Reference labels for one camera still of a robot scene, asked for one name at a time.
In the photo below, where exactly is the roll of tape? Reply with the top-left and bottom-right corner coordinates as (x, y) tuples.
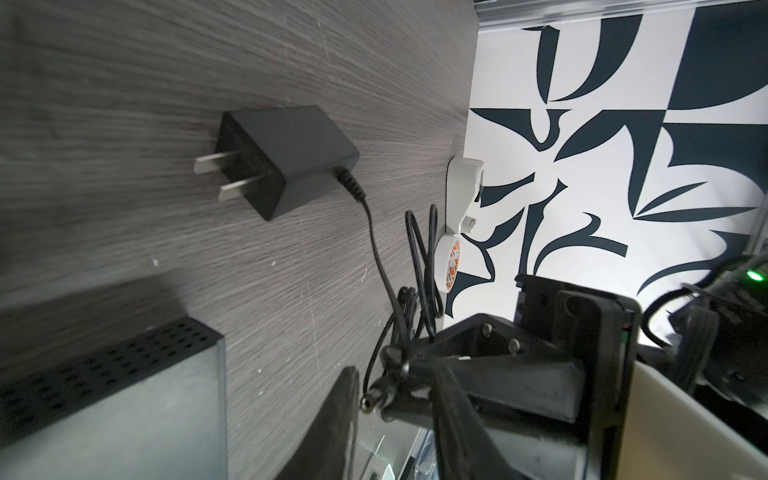
(433, 234), (461, 294)

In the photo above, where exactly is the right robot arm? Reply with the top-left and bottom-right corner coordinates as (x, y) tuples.
(362, 254), (767, 479)

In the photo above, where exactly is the black network switch box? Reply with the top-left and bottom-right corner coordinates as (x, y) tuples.
(1, 317), (228, 479)

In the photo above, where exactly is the black power adapter with cable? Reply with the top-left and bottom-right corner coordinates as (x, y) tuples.
(193, 106), (444, 413)

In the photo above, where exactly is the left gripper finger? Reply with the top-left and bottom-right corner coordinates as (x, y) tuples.
(276, 366), (360, 479)

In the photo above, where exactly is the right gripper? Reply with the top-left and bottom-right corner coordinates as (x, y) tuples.
(383, 275), (642, 479)

